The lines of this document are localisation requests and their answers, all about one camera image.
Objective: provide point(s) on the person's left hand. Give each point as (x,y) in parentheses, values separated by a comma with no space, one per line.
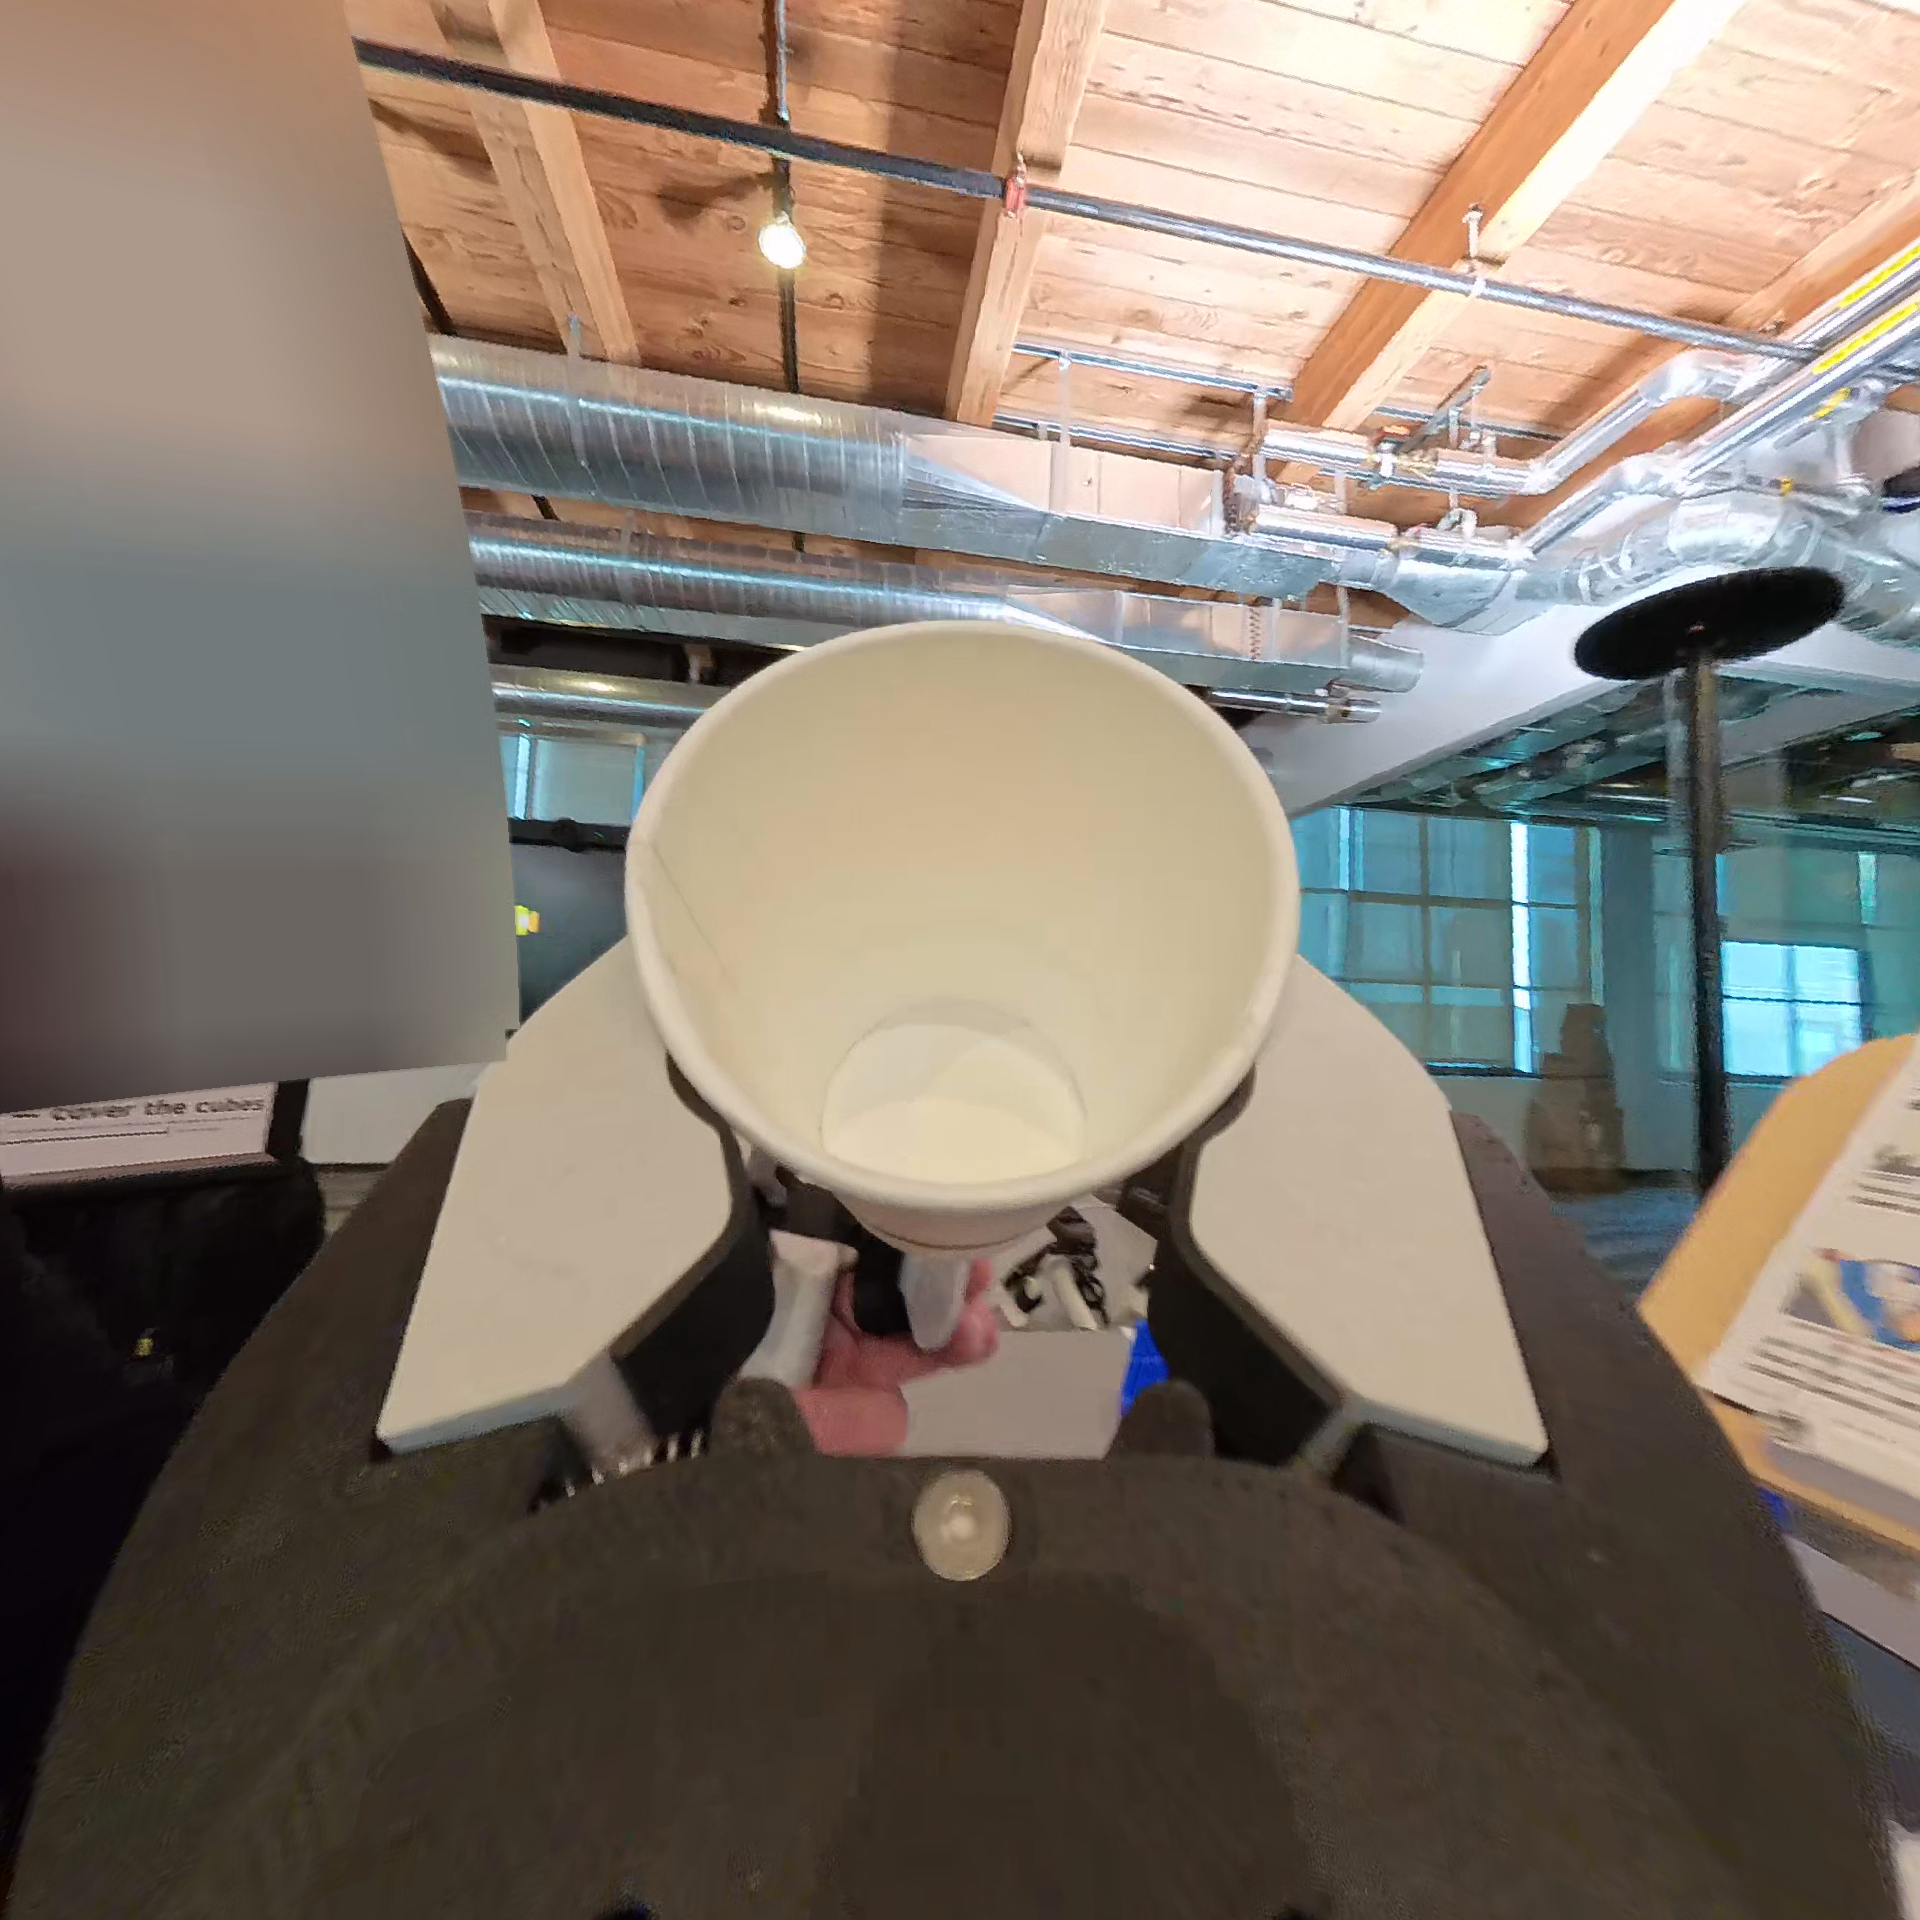
(862,1387)

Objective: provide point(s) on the silver duct cluster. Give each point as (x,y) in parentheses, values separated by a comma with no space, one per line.
(1651,524)

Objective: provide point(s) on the white paper sign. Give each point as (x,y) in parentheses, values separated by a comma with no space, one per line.
(135,1131)

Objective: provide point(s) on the dark screen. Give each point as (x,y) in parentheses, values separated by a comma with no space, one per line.
(563,930)

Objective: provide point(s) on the silver round duct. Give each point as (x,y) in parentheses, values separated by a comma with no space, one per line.
(676,435)

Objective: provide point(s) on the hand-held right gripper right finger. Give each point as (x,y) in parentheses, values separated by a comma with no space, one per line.
(1349,1229)

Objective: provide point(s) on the printed instruction sheet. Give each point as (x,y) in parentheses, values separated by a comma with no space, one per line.
(1845,1318)

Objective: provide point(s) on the cardboard box stack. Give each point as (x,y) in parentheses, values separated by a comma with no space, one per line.
(1575,1096)

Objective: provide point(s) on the black floor lamp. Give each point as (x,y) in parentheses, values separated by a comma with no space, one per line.
(1704,628)

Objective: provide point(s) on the white paper cup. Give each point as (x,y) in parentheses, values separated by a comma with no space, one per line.
(962,901)

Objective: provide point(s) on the metal ceiling pipe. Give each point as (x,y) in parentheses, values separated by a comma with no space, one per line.
(1202,224)

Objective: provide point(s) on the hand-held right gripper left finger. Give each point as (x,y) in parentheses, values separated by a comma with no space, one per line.
(570,1201)

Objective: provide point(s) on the blue container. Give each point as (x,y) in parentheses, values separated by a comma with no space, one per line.
(1143,1371)

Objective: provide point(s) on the large paned window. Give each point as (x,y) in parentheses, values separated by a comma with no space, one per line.
(1424,930)

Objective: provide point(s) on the wooden sheet board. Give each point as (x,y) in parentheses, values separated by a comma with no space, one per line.
(1711,1201)

